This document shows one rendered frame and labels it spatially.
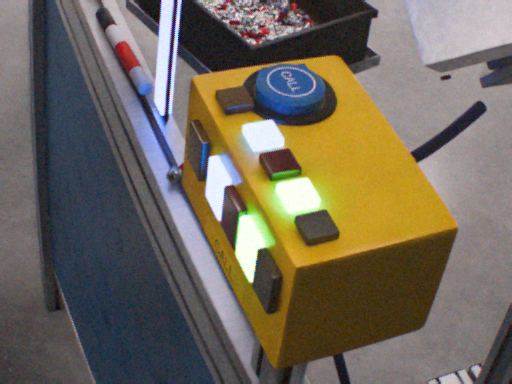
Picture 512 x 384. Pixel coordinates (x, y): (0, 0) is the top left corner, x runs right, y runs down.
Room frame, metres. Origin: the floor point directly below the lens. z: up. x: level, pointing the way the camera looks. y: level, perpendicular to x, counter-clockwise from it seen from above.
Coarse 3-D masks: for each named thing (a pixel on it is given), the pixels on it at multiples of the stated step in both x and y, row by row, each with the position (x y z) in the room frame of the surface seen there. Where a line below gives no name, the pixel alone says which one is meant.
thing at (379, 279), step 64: (320, 64) 0.51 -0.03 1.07; (320, 128) 0.45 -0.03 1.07; (384, 128) 0.46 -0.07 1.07; (192, 192) 0.47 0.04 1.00; (256, 192) 0.39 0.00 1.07; (320, 192) 0.40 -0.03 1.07; (384, 192) 0.41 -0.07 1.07; (320, 256) 0.35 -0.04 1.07; (384, 256) 0.37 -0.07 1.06; (448, 256) 0.39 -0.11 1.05; (256, 320) 0.37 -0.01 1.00; (320, 320) 0.35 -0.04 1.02; (384, 320) 0.37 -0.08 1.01
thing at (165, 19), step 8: (168, 0) 0.70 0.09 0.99; (168, 8) 0.70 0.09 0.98; (160, 16) 0.71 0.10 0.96; (168, 16) 0.70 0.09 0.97; (160, 24) 0.71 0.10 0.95; (168, 24) 0.70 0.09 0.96; (160, 32) 0.71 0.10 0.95; (168, 32) 0.70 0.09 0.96; (160, 40) 0.71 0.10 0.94; (168, 40) 0.70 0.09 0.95; (160, 48) 0.71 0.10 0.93; (168, 48) 0.70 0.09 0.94; (160, 56) 0.71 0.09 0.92; (160, 64) 0.70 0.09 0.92; (160, 72) 0.70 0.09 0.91; (160, 80) 0.70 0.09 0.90; (160, 88) 0.70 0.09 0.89; (160, 96) 0.70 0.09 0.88; (160, 104) 0.70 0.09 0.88; (160, 112) 0.70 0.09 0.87
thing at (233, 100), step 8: (232, 88) 0.47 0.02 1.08; (240, 88) 0.47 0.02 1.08; (216, 96) 0.46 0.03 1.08; (224, 96) 0.46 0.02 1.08; (232, 96) 0.46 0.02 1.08; (240, 96) 0.46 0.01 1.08; (248, 96) 0.46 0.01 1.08; (224, 104) 0.45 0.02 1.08; (232, 104) 0.45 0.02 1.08; (240, 104) 0.46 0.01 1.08; (248, 104) 0.46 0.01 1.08; (224, 112) 0.45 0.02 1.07; (232, 112) 0.45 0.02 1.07; (240, 112) 0.46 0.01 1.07
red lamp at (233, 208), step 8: (224, 192) 0.41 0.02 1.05; (232, 192) 0.41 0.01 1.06; (224, 200) 0.41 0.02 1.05; (232, 200) 0.40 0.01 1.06; (240, 200) 0.40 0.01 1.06; (224, 208) 0.41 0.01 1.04; (232, 208) 0.40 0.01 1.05; (240, 208) 0.40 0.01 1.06; (224, 216) 0.41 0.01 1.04; (232, 216) 0.40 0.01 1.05; (240, 216) 0.39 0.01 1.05; (224, 224) 0.41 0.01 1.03; (232, 224) 0.40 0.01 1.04; (224, 232) 0.40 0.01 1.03; (232, 232) 0.40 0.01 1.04; (232, 240) 0.39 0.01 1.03
